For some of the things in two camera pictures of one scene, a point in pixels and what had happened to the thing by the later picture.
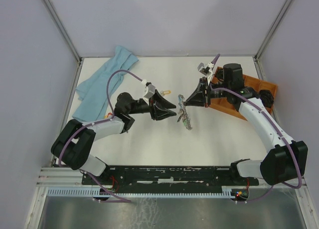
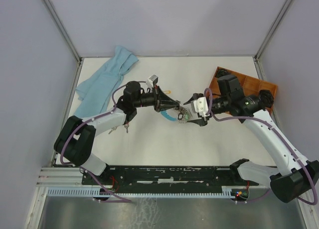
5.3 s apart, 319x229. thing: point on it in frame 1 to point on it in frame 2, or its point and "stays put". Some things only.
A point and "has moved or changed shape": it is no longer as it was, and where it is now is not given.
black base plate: [168, 176] stays put
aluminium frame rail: [61, 177] stays put
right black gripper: [199, 98] to [202, 122]
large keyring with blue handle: [184, 115] has moved or changed shape
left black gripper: [157, 113] to [161, 101]
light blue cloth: [94, 94] stays put
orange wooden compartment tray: [227, 98] stays put
